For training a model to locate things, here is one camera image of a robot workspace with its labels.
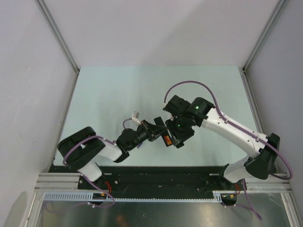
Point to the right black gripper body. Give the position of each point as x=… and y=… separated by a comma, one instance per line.
x=179, y=129

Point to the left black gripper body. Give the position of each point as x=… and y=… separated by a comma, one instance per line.
x=149, y=133

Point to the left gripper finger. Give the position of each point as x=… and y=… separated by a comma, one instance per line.
x=153, y=127
x=159, y=134

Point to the black remote control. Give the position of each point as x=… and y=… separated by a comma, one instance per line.
x=159, y=121

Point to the orange battery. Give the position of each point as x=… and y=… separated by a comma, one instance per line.
x=168, y=140

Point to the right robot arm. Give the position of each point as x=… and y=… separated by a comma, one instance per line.
x=260, y=158

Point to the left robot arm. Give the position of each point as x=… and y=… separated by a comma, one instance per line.
x=80, y=149

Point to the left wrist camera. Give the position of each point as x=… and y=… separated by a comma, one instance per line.
x=135, y=117

